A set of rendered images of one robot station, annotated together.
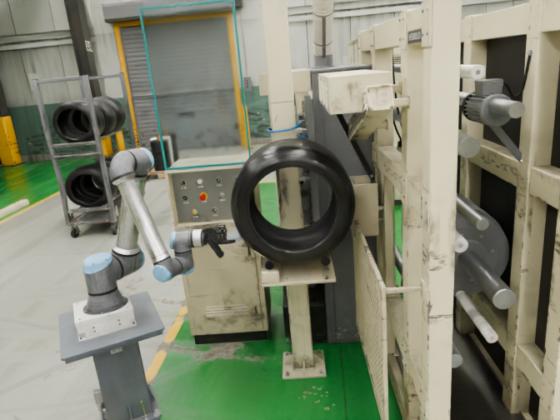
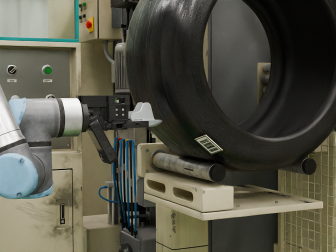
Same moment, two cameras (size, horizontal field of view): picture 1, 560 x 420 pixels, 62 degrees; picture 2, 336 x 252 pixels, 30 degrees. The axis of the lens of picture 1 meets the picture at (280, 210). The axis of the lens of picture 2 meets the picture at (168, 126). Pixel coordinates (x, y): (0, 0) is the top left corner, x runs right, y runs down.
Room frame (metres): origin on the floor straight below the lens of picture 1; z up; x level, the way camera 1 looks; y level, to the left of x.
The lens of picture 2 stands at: (0.84, 0.91, 1.10)
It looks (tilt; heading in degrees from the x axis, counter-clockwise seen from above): 3 degrees down; 331
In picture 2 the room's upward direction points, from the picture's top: straight up
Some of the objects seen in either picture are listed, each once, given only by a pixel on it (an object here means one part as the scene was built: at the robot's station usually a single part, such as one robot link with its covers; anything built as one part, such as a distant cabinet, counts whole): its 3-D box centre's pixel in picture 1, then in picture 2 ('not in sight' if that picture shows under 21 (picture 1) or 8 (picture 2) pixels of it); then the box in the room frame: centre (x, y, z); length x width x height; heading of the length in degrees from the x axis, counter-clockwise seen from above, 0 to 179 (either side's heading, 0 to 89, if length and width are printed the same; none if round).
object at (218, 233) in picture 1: (215, 235); (103, 113); (2.22, 0.34, 1.05); 0.12 x 0.08 x 0.09; 87
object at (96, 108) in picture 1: (97, 152); not in sight; (6.10, 2.30, 0.96); 1.36 x 0.71 x 1.92; 174
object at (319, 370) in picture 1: (303, 362); not in sight; (2.55, -0.06, 0.02); 0.27 x 0.27 x 0.04; 87
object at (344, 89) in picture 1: (349, 89); not in sight; (2.15, -0.36, 1.71); 0.61 x 0.25 x 0.15; 177
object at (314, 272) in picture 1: (298, 267); (229, 199); (2.29, -0.07, 0.80); 0.37 x 0.36 x 0.02; 87
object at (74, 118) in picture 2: (199, 237); (69, 117); (2.22, 0.42, 1.04); 0.10 x 0.05 x 0.09; 177
